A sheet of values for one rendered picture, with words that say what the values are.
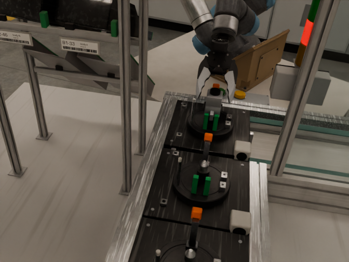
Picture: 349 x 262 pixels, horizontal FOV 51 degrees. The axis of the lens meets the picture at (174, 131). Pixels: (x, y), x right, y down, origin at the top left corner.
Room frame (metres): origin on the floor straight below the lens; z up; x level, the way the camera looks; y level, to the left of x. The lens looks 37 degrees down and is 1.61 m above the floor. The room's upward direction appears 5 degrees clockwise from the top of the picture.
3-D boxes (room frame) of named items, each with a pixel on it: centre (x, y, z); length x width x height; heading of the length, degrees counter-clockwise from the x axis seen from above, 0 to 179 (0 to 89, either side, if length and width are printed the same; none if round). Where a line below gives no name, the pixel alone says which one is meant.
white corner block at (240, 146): (0.78, -0.19, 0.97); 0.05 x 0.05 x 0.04; 83
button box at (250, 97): (1.10, -0.22, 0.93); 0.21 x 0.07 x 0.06; 83
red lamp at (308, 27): (0.75, -0.28, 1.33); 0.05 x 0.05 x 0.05
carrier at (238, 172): (0.64, -0.08, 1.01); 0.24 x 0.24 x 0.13; 83
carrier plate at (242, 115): (0.89, -0.11, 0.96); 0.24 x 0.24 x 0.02; 83
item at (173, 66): (1.39, -0.24, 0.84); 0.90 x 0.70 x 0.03; 55
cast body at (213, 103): (0.88, -0.10, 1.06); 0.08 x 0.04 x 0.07; 173
